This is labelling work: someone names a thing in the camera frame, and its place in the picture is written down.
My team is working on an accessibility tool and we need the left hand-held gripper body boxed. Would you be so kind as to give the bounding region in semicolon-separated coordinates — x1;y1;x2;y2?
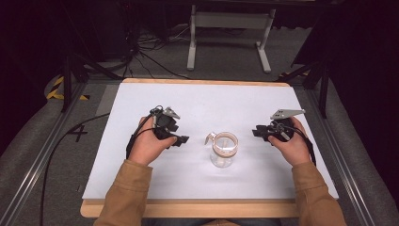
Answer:
149;105;182;141

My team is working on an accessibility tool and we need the bundle of black floor cables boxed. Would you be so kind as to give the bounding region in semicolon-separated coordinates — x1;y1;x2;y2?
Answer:
122;23;193;81

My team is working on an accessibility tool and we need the person's right hand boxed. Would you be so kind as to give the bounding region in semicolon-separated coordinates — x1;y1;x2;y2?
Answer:
267;116;312;168

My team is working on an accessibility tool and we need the white metal stand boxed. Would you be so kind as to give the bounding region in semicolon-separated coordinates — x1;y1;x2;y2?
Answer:
186;4;278;75

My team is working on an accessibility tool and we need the glass jar with wooden rim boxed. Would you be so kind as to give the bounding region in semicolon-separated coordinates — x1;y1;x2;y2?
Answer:
204;131;240;170

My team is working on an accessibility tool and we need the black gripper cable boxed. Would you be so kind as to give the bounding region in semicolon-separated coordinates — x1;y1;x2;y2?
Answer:
39;106;165;226
277;121;317;168

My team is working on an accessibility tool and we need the person's left hand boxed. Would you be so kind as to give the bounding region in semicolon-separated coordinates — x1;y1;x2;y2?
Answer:
128;115;179;167

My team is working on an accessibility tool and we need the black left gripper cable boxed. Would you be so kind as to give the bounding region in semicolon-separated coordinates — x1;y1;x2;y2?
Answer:
39;106;165;226

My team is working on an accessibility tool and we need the aluminium rail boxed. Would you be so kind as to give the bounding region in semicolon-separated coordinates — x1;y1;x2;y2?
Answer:
0;82;88;226
305;89;377;226

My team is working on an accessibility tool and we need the white table mat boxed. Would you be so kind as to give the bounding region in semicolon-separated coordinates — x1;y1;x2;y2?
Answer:
82;82;340;201

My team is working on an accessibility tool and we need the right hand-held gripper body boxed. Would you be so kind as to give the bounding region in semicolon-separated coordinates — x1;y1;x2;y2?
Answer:
268;108;307;143

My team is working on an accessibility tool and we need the black tripod stand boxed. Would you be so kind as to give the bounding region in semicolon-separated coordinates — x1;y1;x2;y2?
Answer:
275;57;331;120
60;51;124;113

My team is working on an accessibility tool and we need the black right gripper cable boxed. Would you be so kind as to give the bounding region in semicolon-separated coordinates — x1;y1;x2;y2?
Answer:
277;121;317;168

